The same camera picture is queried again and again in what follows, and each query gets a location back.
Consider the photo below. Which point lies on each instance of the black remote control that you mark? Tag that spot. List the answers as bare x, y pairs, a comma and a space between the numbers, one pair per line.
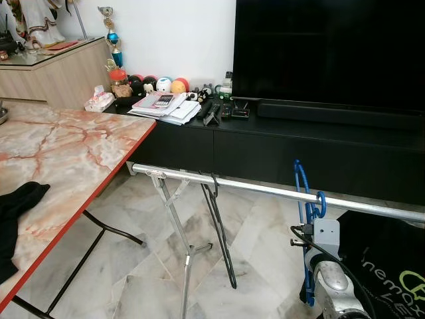
212, 114

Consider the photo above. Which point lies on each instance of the marble pattern folding table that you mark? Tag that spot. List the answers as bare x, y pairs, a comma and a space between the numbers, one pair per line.
66, 146

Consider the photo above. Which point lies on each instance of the gold and blue trophy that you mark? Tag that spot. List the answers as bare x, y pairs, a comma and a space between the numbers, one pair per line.
114, 40

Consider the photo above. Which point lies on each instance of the white round toy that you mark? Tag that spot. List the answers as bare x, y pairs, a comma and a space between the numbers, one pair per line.
165, 85

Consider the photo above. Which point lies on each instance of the red lidded jar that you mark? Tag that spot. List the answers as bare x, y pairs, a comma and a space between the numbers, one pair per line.
120, 83

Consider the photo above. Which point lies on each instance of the orange ball toy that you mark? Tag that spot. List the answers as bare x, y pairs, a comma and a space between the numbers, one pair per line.
180, 86

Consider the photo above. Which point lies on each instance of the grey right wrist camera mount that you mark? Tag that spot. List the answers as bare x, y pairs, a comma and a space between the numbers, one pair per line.
325, 236

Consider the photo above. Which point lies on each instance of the light wood sideboard cabinet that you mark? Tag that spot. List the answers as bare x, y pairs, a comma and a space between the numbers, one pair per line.
60, 80

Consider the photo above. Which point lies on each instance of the black television console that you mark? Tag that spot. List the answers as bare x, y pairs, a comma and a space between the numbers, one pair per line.
265, 153

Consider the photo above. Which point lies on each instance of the silver metal clothes rack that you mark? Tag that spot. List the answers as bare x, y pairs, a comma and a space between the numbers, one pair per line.
252, 188

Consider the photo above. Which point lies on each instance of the blue plastic hanger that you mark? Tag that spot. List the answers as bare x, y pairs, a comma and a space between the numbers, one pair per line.
298, 183

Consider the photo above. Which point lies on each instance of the stack of white papers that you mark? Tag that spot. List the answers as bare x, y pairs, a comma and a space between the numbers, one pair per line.
179, 113

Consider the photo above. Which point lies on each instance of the pink tissue pack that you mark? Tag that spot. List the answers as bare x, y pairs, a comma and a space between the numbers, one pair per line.
99, 100

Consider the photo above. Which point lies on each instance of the white figurine statue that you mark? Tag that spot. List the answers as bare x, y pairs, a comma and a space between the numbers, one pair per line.
43, 20

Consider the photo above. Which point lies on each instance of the black flat screen television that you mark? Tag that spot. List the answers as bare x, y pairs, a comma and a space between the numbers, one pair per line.
332, 53

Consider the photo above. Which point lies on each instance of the small calculator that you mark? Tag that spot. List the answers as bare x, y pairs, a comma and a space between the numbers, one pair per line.
163, 100

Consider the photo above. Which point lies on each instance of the white green bottle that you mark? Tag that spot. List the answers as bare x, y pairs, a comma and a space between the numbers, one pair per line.
226, 86

